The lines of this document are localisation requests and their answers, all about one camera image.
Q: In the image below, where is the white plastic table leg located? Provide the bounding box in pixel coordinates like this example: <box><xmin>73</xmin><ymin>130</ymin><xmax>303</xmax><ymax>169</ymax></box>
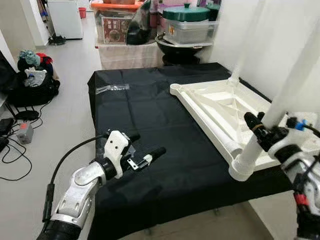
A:
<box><xmin>229</xmin><ymin>0</ymin><xmax>266</xmax><ymax>86</ymax></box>
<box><xmin>192</xmin><ymin>97</ymin><xmax>243</xmax><ymax>156</ymax></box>
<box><xmin>228</xmin><ymin>27</ymin><xmax>320</xmax><ymax>182</ymax></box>

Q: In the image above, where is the white plastic table top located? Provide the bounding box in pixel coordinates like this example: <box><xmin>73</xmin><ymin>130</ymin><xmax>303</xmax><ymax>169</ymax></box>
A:
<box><xmin>170</xmin><ymin>79</ymin><xmax>320</xmax><ymax>173</ymax></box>

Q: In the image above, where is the black plastic sheet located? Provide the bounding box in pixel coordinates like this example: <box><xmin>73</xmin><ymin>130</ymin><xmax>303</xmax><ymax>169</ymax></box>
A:
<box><xmin>87</xmin><ymin>62</ymin><xmax>320</xmax><ymax>240</ymax></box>

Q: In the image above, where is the clear plastic wrap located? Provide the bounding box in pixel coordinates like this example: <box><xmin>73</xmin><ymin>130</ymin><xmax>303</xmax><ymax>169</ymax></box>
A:
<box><xmin>95</xmin><ymin>84</ymin><xmax>131</xmax><ymax>95</ymax></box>

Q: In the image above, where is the beige cloth covered table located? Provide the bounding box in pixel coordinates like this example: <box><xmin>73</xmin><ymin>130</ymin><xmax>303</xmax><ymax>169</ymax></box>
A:
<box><xmin>97</xmin><ymin>42</ymin><xmax>166</xmax><ymax>70</ymax></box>

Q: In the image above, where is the black wok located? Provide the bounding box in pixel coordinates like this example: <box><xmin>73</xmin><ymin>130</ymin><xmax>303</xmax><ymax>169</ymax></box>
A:
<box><xmin>156</xmin><ymin>34</ymin><xmax>213</xmax><ymax>55</ymax></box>

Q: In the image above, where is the red printed cardboard box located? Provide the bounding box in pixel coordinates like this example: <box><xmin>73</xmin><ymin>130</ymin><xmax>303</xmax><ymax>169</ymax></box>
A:
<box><xmin>102</xmin><ymin>17</ymin><xmax>132</xmax><ymax>45</ymax></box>

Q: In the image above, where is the black router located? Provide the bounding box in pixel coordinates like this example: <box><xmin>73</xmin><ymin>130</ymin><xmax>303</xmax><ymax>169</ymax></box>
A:
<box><xmin>15</xmin><ymin>110</ymin><xmax>41</xmax><ymax>122</ymax></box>

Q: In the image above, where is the grey electrical box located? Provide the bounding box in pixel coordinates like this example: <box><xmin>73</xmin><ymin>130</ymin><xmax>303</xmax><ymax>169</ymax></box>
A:
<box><xmin>16</xmin><ymin>121</ymin><xmax>34</xmax><ymax>145</ymax></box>

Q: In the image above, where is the clear plastic container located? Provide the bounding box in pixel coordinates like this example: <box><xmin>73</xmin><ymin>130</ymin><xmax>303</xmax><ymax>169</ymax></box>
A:
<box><xmin>165</xmin><ymin>19</ymin><xmax>218</xmax><ymax>45</ymax></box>

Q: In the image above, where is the black suitcase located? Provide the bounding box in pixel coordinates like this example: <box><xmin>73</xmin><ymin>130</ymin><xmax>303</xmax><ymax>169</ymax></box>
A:
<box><xmin>0</xmin><ymin>50</ymin><xmax>61</xmax><ymax>108</ymax></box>

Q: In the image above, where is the white plastic bag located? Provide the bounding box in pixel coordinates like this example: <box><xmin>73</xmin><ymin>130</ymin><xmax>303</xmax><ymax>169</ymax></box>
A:
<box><xmin>25</xmin><ymin>67</ymin><xmax>48</xmax><ymax>88</ymax></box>

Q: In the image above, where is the black mop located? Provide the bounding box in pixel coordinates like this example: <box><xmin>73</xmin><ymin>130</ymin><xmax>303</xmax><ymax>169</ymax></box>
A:
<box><xmin>49</xmin><ymin>35</ymin><xmax>67</xmax><ymax>46</ymax></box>

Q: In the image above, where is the green lidded pot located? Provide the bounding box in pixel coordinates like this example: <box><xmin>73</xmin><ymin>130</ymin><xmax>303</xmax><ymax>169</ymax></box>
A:
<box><xmin>162</xmin><ymin>4</ymin><xmax>211</xmax><ymax>22</ymax></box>

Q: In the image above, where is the black power adapter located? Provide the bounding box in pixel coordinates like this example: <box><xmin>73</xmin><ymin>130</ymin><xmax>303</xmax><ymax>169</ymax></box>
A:
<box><xmin>0</xmin><ymin>117</ymin><xmax>13</xmax><ymax>136</ymax></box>

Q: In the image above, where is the orange plastic lid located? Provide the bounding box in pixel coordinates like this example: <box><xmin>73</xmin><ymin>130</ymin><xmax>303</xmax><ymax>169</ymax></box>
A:
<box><xmin>91</xmin><ymin>1</ymin><xmax>143</xmax><ymax>12</ymax></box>

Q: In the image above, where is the white cabinet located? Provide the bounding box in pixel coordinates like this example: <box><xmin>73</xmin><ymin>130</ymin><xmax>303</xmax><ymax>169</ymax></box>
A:
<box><xmin>47</xmin><ymin>0</ymin><xmax>84</xmax><ymax>40</ymax></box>

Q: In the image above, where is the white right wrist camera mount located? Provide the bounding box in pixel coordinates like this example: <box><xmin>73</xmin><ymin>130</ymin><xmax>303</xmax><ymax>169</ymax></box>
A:
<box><xmin>270</xmin><ymin>112</ymin><xmax>320</xmax><ymax>161</ymax></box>

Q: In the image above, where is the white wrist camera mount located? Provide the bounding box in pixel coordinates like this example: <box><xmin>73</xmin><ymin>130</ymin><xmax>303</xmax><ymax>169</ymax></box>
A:
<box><xmin>270</xmin><ymin>112</ymin><xmax>320</xmax><ymax>161</ymax></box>
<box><xmin>103</xmin><ymin>130</ymin><xmax>130</xmax><ymax>178</ymax></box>

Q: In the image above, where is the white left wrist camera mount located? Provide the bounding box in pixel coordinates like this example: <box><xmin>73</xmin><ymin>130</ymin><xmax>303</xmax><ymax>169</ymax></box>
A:
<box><xmin>103</xmin><ymin>130</ymin><xmax>130</xmax><ymax>178</ymax></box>

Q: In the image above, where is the black floor cable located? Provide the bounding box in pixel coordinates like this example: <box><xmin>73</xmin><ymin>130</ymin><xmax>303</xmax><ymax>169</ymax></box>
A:
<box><xmin>0</xmin><ymin>145</ymin><xmax>33</xmax><ymax>182</ymax></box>

